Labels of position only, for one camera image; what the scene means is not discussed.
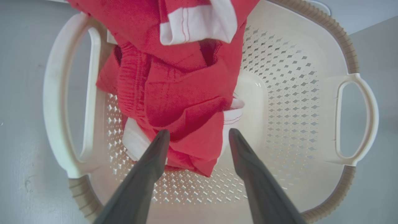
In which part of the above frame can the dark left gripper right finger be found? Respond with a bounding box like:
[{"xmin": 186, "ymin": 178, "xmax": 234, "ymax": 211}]
[{"xmin": 229, "ymin": 128, "xmax": 307, "ymax": 224}]

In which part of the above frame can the round white filter cover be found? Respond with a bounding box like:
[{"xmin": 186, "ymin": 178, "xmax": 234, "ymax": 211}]
[{"xmin": 306, "ymin": 0, "xmax": 331, "ymax": 16}]

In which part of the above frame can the red and white garment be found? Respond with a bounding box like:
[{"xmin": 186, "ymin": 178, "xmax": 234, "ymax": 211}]
[{"xmin": 67, "ymin": 0, "xmax": 260, "ymax": 178}]

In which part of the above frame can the white front-load washing machine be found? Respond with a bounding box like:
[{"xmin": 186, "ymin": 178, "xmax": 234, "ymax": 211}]
[{"xmin": 306, "ymin": 0, "xmax": 398, "ymax": 35}]

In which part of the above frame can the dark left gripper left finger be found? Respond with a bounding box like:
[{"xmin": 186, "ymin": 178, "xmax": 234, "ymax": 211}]
[{"xmin": 93, "ymin": 129, "xmax": 171, "ymax": 224}]

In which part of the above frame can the cream perforated basket brown rim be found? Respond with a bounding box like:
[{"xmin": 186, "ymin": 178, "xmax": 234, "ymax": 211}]
[{"xmin": 43, "ymin": 0, "xmax": 380, "ymax": 224}]

